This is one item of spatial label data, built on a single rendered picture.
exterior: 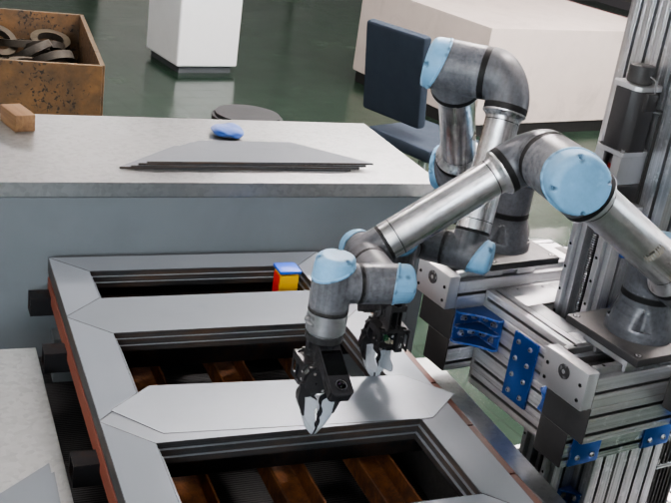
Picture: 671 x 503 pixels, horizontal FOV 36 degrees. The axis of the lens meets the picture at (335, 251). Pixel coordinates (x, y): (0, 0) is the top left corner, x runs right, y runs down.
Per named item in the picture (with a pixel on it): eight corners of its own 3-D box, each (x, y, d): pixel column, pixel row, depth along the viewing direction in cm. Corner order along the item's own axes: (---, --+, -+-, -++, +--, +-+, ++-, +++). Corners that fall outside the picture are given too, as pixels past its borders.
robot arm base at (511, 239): (503, 230, 277) (511, 196, 273) (540, 252, 265) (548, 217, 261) (458, 235, 269) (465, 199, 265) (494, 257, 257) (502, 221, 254)
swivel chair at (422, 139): (433, 204, 613) (466, 23, 573) (482, 243, 563) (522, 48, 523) (336, 205, 588) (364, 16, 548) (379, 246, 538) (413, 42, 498)
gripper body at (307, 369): (325, 373, 201) (334, 317, 196) (341, 396, 193) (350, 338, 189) (288, 375, 198) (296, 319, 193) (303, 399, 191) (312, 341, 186)
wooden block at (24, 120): (35, 131, 297) (35, 114, 295) (14, 133, 293) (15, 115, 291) (19, 119, 305) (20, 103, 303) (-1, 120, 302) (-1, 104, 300)
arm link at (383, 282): (401, 249, 197) (346, 248, 193) (422, 272, 187) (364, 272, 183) (395, 285, 200) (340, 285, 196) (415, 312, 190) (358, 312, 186)
